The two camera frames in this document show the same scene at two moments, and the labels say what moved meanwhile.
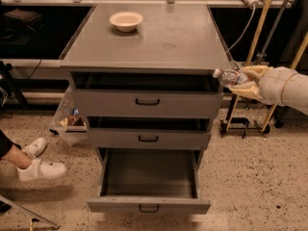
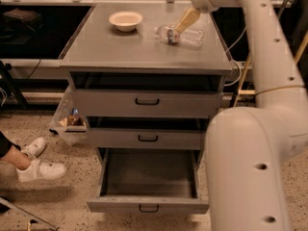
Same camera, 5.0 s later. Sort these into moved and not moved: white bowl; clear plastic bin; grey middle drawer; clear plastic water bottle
Moved: clear plastic water bottle
Not moved: clear plastic bin; white bowl; grey middle drawer
